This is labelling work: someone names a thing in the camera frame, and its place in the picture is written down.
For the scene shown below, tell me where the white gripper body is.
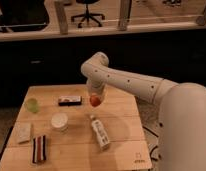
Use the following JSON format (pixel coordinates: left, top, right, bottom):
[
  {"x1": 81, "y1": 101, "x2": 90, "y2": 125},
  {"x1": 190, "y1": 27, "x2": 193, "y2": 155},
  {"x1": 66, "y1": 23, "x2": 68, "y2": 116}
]
[{"x1": 86, "y1": 80, "x2": 105, "y2": 100}]

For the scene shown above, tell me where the red apple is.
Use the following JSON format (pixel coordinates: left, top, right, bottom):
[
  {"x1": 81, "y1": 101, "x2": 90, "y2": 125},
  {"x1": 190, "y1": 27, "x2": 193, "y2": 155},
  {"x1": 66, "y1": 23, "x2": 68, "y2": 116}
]
[{"x1": 89, "y1": 95, "x2": 102, "y2": 107}]

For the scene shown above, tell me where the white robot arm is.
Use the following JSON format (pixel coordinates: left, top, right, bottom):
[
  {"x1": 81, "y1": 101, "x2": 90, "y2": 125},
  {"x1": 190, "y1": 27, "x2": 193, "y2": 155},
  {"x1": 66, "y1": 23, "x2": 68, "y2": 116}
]
[{"x1": 81, "y1": 52, "x2": 206, "y2": 171}]

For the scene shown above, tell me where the green plastic cup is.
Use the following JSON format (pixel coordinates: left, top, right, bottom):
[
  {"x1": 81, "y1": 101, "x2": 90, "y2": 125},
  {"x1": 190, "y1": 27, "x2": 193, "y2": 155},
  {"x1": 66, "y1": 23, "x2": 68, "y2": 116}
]
[{"x1": 24, "y1": 98, "x2": 39, "y2": 113}]

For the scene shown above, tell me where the black red rectangular box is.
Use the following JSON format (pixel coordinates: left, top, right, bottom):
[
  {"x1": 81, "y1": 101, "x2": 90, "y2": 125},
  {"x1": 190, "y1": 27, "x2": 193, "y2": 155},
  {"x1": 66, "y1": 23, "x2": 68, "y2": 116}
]
[{"x1": 58, "y1": 96, "x2": 82, "y2": 106}]

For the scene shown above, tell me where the white plastic bottle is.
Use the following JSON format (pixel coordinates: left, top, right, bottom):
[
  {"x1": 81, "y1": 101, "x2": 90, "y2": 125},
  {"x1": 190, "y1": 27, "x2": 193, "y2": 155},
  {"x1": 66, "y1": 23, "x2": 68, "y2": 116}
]
[{"x1": 90, "y1": 115, "x2": 110, "y2": 150}]

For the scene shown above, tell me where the black office chair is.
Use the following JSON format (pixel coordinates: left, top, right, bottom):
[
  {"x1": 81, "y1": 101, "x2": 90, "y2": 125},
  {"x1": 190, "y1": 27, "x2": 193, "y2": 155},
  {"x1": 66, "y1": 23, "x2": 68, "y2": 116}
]
[{"x1": 71, "y1": 0, "x2": 105, "y2": 28}]

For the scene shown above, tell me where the white sponge block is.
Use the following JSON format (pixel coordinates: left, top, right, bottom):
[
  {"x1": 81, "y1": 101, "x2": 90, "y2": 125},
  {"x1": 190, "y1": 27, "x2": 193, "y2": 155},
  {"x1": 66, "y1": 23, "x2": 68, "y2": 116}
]
[{"x1": 16, "y1": 123, "x2": 32, "y2": 143}]

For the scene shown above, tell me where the wooden post left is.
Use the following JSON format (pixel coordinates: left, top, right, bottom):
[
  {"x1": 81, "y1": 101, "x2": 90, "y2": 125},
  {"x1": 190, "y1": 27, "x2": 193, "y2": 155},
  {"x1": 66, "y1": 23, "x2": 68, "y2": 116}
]
[{"x1": 54, "y1": 0, "x2": 68, "y2": 34}]

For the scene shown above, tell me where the wooden post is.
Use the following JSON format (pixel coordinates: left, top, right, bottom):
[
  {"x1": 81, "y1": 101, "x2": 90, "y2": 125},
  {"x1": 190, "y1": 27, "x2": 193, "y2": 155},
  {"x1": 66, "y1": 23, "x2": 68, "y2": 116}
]
[
  {"x1": 54, "y1": 0, "x2": 68, "y2": 34},
  {"x1": 196, "y1": 5, "x2": 206, "y2": 26},
  {"x1": 118, "y1": 0, "x2": 132, "y2": 31}
]

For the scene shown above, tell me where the black cable on floor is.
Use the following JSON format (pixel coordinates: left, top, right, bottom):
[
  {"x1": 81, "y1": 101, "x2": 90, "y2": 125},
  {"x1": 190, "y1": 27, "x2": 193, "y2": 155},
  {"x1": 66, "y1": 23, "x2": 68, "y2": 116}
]
[{"x1": 142, "y1": 124, "x2": 161, "y2": 164}]

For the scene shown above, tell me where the wooden post middle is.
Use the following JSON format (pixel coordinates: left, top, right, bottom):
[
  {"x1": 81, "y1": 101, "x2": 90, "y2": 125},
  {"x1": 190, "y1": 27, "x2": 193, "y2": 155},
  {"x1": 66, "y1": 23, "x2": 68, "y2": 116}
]
[{"x1": 118, "y1": 0, "x2": 132, "y2": 31}]

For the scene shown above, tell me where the wooden post right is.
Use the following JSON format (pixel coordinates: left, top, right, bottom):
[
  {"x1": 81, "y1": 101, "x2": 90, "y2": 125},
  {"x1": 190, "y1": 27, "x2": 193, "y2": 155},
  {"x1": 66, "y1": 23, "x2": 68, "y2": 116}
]
[{"x1": 196, "y1": 5, "x2": 206, "y2": 26}]

